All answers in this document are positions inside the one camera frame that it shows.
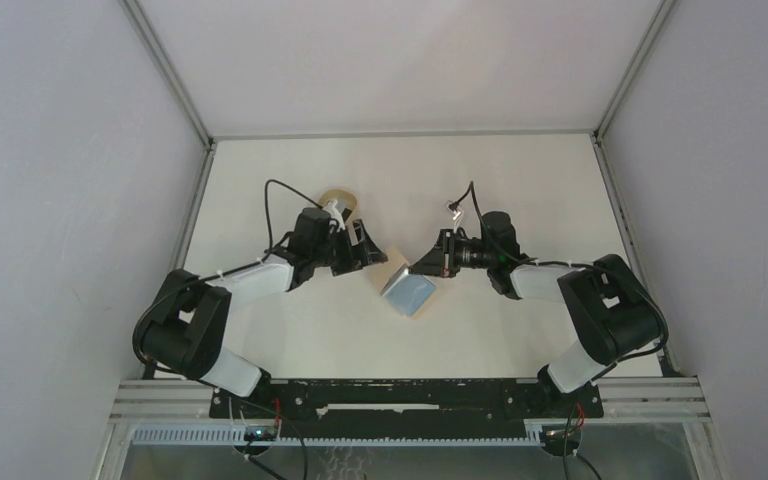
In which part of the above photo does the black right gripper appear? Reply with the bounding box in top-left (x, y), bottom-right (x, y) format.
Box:
top-left (410, 227), bottom-right (497, 277)

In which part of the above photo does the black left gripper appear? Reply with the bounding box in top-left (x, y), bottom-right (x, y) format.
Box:
top-left (311, 220), bottom-right (386, 276)

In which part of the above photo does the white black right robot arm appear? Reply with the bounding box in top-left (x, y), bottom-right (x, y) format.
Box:
top-left (409, 211), bottom-right (668, 416)

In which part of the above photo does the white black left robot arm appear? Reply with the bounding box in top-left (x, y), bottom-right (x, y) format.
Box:
top-left (132, 207), bottom-right (388, 417)

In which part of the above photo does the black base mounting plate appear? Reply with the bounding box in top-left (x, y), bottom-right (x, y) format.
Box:
top-left (211, 378), bottom-right (604, 420)

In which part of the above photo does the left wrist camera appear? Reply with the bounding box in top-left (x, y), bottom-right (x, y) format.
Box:
top-left (323, 198), bottom-right (345, 231)

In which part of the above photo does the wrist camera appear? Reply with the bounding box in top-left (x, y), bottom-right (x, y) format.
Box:
top-left (446, 201), bottom-right (464, 232)
top-left (323, 198), bottom-right (345, 231)

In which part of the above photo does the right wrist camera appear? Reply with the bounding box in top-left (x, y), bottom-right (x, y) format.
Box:
top-left (446, 201), bottom-right (464, 232)

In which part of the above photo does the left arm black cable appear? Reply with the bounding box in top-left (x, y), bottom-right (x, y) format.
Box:
top-left (130, 178), bottom-right (326, 372)

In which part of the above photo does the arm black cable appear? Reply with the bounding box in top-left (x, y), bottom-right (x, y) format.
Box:
top-left (130, 178), bottom-right (326, 372)
top-left (448, 181), bottom-right (670, 362)

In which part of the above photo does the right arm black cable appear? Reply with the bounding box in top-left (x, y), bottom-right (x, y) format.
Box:
top-left (448, 181), bottom-right (670, 362)

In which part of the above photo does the aluminium frame rail back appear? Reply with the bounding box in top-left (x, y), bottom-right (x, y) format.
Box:
top-left (212, 128), bottom-right (596, 143)

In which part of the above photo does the aluminium frame rail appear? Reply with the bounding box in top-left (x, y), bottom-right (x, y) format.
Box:
top-left (212, 128), bottom-right (596, 143)
top-left (119, 1), bottom-right (215, 268)
top-left (590, 1), bottom-right (680, 260)

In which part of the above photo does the aluminium frame rail left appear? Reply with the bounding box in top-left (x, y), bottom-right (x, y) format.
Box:
top-left (119, 1), bottom-right (215, 268)

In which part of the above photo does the aluminium frame rail right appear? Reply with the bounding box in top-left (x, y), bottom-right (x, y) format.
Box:
top-left (590, 1), bottom-right (680, 260)

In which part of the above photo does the white slotted cable duct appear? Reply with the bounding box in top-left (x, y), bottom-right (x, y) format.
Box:
top-left (130, 423), bottom-right (544, 446)

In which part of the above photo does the front aluminium rail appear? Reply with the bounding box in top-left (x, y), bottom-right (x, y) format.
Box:
top-left (110, 377), bottom-right (711, 423)

